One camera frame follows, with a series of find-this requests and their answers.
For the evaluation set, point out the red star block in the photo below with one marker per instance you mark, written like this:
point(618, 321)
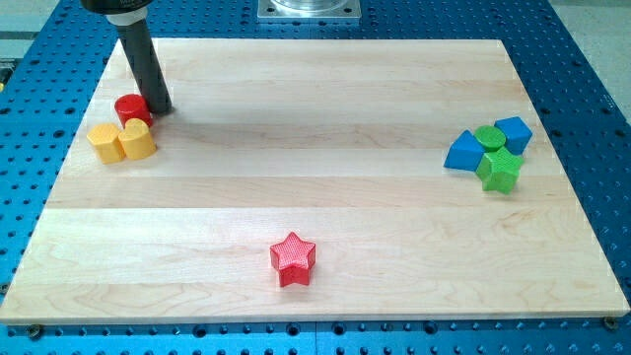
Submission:
point(293, 259)

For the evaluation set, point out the green star block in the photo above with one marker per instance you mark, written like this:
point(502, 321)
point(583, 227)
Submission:
point(499, 170)

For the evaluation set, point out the green cylinder block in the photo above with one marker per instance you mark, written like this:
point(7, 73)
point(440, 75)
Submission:
point(490, 137)

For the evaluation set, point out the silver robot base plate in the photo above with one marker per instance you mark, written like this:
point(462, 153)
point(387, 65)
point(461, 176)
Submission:
point(301, 10)

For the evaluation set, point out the red cylinder block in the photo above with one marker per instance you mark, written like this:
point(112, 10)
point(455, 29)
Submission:
point(132, 106)

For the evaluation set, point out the blue triangle block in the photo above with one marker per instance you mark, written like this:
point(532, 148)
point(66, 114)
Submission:
point(465, 153)

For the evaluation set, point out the wooden board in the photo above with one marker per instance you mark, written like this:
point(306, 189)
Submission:
point(342, 142)

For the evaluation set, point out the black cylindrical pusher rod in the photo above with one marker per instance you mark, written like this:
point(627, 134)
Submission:
point(138, 47)

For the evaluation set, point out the yellow heart block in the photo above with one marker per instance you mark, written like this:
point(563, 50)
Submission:
point(136, 139)

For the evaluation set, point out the yellow hexagon block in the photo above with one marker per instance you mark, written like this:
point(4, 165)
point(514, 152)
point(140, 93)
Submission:
point(104, 139)

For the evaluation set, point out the blue cube block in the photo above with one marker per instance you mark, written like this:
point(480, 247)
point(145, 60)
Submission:
point(517, 133)

